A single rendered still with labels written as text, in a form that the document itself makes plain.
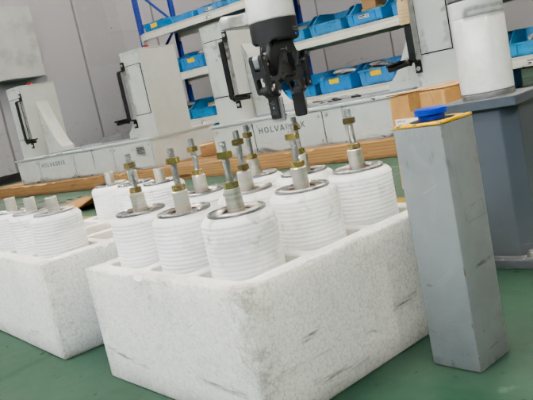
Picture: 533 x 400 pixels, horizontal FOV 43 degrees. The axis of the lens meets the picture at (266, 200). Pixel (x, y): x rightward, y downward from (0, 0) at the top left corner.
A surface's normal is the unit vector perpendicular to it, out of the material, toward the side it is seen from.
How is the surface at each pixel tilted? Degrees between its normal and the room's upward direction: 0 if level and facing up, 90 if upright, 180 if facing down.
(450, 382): 0
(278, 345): 90
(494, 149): 90
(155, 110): 90
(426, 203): 90
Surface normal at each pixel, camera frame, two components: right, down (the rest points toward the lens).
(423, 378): -0.20, -0.97
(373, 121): -0.62, 0.25
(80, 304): 0.62, 0.00
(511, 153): 0.09, 0.14
